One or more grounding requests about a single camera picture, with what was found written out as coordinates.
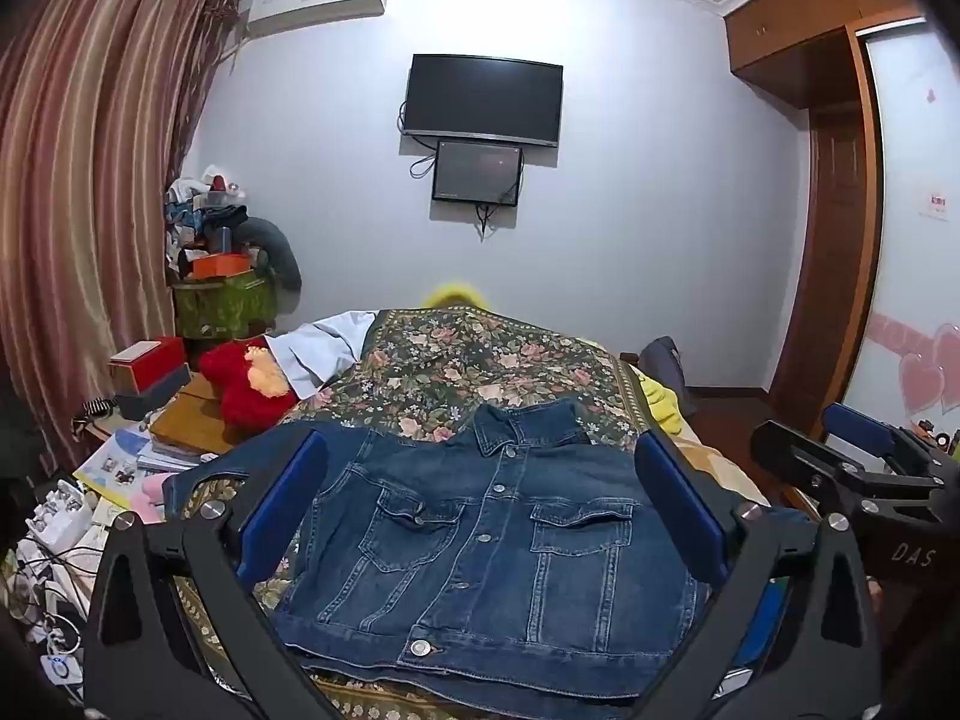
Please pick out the red plush toy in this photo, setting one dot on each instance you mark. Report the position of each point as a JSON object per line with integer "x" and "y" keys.
{"x": 240, "y": 390}

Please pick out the orange box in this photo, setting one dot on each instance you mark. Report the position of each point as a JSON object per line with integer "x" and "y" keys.
{"x": 221, "y": 265}

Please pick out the yellow plush object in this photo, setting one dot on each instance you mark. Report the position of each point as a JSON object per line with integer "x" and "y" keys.
{"x": 454, "y": 295}

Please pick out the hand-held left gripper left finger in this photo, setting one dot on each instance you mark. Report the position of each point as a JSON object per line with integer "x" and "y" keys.
{"x": 281, "y": 510}

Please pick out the white power strip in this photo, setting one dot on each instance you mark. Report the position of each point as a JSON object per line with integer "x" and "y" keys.
{"x": 60, "y": 514}

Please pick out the green patterned box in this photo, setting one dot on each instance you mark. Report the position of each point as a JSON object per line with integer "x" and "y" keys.
{"x": 225, "y": 307}

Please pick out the white air conditioner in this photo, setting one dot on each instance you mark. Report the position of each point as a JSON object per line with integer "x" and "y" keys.
{"x": 315, "y": 4}

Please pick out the pink cloth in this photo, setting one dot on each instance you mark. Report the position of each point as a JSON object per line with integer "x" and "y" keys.
{"x": 154, "y": 493}

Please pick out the dark grey bag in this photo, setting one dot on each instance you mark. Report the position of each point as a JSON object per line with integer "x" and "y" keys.
{"x": 667, "y": 364}

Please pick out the small black wall monitor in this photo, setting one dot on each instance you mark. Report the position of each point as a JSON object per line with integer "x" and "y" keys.
{"x": 477, "y": 171}

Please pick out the black wall television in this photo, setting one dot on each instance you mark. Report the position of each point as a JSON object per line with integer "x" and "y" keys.
{"x": 484, "y": 99}

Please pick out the dark grey box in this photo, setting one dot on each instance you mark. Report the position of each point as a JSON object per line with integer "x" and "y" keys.
{"x": 154, "y": 397}

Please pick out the yellow cloth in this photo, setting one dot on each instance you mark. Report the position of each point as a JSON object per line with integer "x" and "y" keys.
{"x": 661, "y": 401}

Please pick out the light blue shirt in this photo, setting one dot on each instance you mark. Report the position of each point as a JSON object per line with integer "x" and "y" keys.
{"x": 319, "y": 352}

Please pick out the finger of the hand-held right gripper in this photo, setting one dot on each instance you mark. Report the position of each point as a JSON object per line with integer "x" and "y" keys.
{"x": 806, "y": 457}
{"x": 855, "y": 420}

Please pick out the striped brown curtain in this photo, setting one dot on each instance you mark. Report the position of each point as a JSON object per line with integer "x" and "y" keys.
{"x": 82, "y": 187}

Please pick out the wooden wardrobe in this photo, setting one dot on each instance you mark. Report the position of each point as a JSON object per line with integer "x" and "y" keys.
{"x": 911, "y": 202}

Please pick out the brown wooden door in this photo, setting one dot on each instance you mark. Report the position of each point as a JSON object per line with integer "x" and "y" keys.
{"x": 825, "y": 262}

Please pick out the pile of mixed clothes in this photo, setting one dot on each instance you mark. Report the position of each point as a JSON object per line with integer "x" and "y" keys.
{"x": 196, "y": 210}

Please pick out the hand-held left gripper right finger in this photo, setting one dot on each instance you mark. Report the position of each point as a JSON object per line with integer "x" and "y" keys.
{"x": 679, "y": 502}

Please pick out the blue denim jacket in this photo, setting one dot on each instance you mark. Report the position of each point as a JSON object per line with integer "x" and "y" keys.
{"x": 480, "y": 540}

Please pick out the green floral blanket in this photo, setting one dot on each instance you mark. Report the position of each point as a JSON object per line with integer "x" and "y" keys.
{"x": 465, "y": 367}

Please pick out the orange bed sheet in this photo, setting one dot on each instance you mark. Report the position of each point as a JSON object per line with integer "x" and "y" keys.
{"x": 720, "y": 465}

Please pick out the red box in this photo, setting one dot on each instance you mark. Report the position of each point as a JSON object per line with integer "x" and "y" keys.
{"x": 150, "y": 364}

